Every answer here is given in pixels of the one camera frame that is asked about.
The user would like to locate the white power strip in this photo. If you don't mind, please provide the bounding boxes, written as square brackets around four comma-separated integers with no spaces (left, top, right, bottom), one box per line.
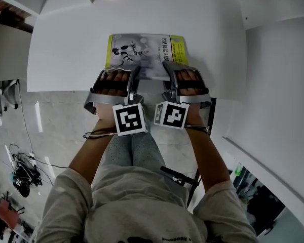
[27,152,37,167]

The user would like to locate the person's left hand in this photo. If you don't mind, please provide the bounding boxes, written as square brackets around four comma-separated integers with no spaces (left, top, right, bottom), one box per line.
[97,71,130,96]

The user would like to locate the grey power cable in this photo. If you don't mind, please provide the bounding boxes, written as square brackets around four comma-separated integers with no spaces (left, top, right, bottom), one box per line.
[16,79,34,154]

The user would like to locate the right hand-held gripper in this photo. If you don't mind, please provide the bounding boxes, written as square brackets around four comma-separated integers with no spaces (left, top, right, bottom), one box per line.
[154,61,213,130]

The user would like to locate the person's grey dotted trousers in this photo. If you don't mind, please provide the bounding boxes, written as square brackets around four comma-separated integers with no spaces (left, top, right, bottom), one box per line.
[101,133,168,179]

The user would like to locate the person's grey shirt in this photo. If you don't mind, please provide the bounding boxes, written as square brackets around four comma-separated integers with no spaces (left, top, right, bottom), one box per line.
[35,166,259,243]

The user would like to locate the person's right hand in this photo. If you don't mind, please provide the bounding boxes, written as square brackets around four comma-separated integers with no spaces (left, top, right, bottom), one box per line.
[177,69,205,96]

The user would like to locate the black cable bundle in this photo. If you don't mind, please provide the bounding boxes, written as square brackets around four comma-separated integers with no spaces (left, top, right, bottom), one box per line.
[9,143,44,187]

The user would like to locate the white desk with hutch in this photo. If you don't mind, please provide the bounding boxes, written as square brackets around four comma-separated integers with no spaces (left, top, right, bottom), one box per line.
[0,0,304,101]

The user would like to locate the white mesh office chair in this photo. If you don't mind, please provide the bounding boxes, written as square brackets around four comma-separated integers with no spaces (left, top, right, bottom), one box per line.
[0,79,21,120]

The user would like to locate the red equipment case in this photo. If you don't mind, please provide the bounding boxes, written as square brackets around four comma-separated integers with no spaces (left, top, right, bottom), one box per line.
[0,191,26,231]

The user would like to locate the person's right forearm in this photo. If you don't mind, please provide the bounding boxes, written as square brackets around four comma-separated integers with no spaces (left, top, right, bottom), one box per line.
[184,105,232,195]

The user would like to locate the black device with tag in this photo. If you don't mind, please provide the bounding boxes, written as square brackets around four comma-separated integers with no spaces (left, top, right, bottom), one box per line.
[13,177,31,198]

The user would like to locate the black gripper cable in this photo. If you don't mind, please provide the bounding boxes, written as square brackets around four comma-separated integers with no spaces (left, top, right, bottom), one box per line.
[184,125,212,137]
[83,130,118,140]

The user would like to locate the black floor cable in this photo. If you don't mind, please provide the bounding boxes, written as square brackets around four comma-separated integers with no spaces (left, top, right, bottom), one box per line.
[35,158,69,170]

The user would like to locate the person's left forearm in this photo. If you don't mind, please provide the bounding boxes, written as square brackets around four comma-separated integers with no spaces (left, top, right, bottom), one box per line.
[68,102,120,187]

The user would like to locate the yellow and grey magazine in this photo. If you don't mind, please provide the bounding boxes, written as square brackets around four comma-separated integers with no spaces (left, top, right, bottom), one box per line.
[105,33,189,82]

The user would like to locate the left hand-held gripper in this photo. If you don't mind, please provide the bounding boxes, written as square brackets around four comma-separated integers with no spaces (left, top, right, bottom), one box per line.
[84,65,148,137]

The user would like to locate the dark framed window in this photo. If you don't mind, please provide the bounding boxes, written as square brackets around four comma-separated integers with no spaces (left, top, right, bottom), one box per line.
[233,166,288,237]

